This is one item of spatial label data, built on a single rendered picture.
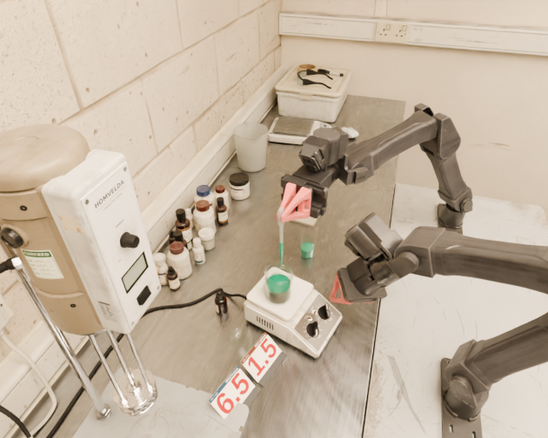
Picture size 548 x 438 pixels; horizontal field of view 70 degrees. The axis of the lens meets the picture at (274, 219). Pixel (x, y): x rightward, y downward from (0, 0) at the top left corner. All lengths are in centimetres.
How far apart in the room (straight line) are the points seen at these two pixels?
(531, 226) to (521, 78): 95
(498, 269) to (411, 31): 156
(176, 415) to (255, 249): 50
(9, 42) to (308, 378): 83
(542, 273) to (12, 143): 63
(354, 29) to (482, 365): 165
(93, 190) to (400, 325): 80
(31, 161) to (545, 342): 68
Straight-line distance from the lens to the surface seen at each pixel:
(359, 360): 94
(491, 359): 77
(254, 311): 92
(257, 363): 89
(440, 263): 67
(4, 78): 81
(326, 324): 93
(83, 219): 38
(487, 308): 113
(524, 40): 213
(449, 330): 105
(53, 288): 48
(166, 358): 95
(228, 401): 86
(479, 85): 221
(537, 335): 70
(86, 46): 95
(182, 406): 88
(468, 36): 209
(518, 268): 64
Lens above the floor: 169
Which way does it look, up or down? 39 degrees down
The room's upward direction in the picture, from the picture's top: straight up
